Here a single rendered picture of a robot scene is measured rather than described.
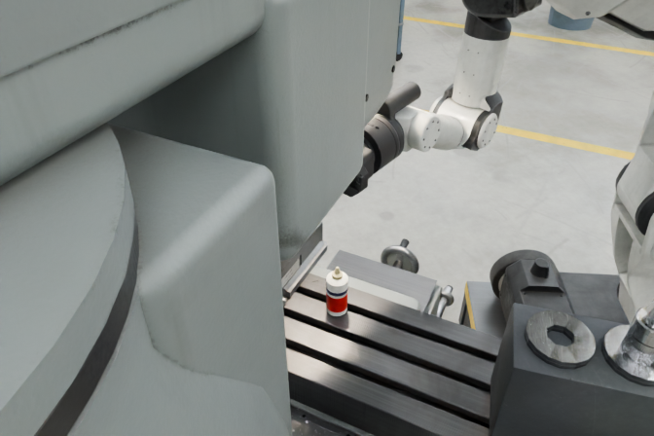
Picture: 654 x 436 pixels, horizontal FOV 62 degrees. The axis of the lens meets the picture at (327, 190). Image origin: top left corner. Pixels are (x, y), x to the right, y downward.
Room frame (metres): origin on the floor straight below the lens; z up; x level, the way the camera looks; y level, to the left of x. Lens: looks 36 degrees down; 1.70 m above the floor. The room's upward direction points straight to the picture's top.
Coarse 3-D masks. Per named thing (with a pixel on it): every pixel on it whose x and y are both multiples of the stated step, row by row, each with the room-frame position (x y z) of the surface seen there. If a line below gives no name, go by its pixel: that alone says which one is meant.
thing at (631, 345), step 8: (632, 328) 0.46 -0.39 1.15; (632, 336) 0.45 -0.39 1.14; (640, 336) 0.44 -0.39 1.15; (648, 336) 0.44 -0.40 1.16; (624, 344) 0.46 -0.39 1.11; (632, 344) 0.45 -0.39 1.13; (640, 344) 0.44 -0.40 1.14; (648, 344) 0.44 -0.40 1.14; (624, 352) 0.45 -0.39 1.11; (632, 352) 0.44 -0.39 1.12; (640, 352) 0.44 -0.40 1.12; (648, 352) 0.43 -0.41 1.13; (632, 360) 0.44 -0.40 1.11; (640, 360) 0.44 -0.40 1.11; (648, 360) 0.43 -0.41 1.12
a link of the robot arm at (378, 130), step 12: (372, 120) 0.78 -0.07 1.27; (372, 132) 0.75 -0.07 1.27; (384, 132) 0.76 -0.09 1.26; (372, 144) 0.74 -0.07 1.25; (384, 144) 0.74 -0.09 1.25; (372, 156) 0.71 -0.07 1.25; (384, 156) 0.74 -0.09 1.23; (372, 168) 0.71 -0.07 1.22; (360, 180) 0.66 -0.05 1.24; (348, 192) 0.67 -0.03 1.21
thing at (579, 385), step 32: (512, 320) 0.52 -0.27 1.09; (544, 320) 0.51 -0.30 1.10; (576, 320) 0.51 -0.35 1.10; (512, 352) 0.47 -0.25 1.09; (544, 352) 0.45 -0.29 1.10; (576, 352) 0.45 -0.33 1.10; (608, 352) 0.45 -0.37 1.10; (512, 384) 0.44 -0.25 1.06; (544, 384) 0.43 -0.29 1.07; (576, 384) 0.42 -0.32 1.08; (608, 384) 0.41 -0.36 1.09; (640, 384) 0.41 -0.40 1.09; (512, 416) 0.44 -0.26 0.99; (544, 416) 0.43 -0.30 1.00; (576, 416) 0.41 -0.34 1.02; (608, 416) 0.41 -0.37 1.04; (640, 416) 0.40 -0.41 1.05
